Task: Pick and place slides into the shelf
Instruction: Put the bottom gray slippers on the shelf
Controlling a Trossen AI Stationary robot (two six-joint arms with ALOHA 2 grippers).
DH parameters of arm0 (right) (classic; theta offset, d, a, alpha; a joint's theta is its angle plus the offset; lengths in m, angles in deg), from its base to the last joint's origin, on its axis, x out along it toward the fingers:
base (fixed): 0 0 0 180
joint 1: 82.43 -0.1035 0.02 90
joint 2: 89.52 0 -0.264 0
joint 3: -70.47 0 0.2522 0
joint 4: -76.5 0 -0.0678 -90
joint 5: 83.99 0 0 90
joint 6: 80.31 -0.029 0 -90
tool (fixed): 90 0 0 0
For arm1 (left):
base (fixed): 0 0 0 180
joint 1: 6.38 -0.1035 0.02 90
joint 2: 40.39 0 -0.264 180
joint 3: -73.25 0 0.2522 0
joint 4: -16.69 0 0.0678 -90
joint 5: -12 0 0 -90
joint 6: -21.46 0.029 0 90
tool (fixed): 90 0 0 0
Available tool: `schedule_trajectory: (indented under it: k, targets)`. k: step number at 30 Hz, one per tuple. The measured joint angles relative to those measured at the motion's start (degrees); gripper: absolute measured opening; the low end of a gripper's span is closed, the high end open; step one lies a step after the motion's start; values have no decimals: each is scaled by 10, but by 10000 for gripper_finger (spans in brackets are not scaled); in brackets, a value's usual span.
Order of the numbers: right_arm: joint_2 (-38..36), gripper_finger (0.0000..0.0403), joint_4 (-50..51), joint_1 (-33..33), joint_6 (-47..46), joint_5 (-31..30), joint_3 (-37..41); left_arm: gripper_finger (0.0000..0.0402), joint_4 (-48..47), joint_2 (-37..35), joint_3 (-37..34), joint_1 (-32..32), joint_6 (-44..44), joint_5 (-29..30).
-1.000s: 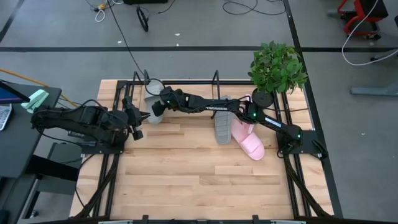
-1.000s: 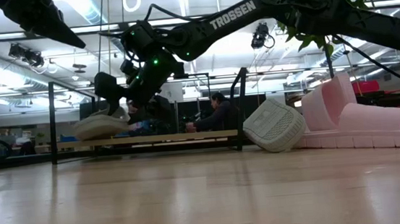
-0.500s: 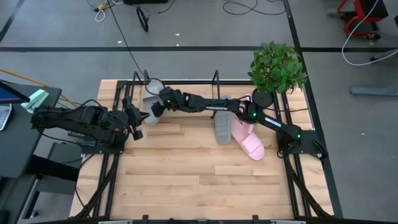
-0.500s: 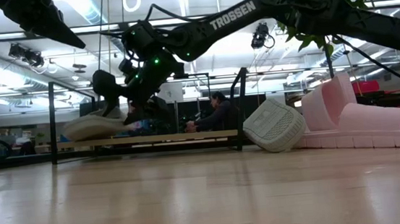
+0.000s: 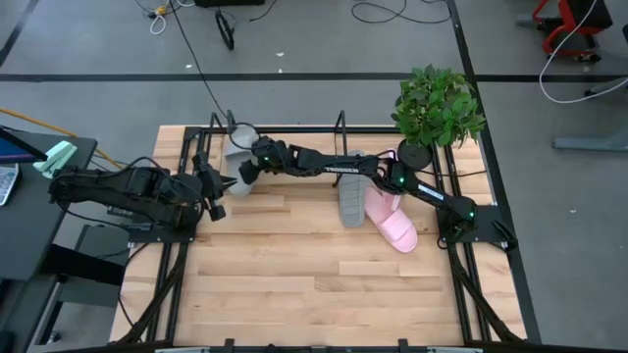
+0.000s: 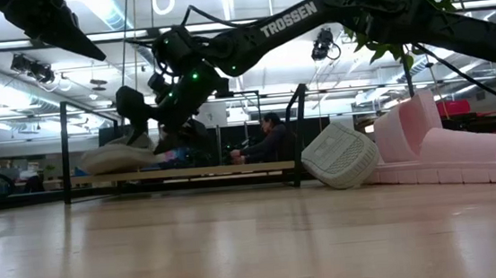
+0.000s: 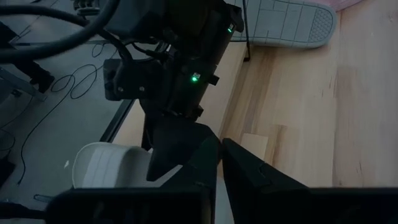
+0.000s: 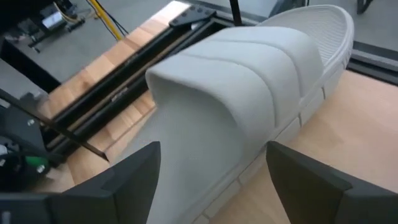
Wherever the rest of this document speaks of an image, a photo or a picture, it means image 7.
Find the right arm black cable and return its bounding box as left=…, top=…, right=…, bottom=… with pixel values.
left=0, top=0, right=134, bottom=63

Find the thin black floor cable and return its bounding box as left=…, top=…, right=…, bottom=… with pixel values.
left=17, top=42, right=108, bottom=187

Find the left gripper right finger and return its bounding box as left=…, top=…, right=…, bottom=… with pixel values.
left=222, top=138, right=398, bottom=224

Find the wooden shelf black metal frame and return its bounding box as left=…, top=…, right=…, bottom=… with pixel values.
left=113, top=0, right=252, bottom=147

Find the grey rubber slide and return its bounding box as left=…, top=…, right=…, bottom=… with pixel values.
left=230, top=0, right=339, bottom=50
left=72, top=141, right=184, bottom=189

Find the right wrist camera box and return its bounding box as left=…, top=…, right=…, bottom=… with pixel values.
left=102, top=57, right=175, bottom=102

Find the black metal rig frame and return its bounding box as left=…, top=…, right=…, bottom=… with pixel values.
left=98, top=98, right=135, bottom=143

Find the grey metal leg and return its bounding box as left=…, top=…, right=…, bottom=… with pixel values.
left=0, top=67, right=47, bottom=103

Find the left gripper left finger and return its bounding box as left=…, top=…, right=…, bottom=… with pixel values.
left=46, top=134, right=220, bottom=224

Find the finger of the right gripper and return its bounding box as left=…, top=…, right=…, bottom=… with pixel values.
left=145, top=119, right=216, bottom=183

